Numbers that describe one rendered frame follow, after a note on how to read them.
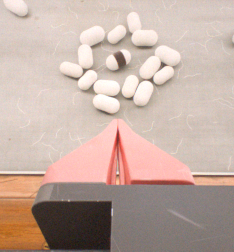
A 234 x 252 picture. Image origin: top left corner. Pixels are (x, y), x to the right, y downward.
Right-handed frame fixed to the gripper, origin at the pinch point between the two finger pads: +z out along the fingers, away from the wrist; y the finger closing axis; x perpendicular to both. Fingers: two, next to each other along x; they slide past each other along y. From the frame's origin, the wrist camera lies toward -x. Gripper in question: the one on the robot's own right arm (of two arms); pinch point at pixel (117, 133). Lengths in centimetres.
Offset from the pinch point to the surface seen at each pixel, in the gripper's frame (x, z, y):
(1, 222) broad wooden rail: 12.1, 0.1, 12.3
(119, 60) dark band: -0.4, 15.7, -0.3
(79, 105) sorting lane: 4.8, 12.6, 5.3
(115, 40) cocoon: -2.3, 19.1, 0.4
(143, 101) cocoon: 3.5, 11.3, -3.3
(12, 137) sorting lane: 7.8, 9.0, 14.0
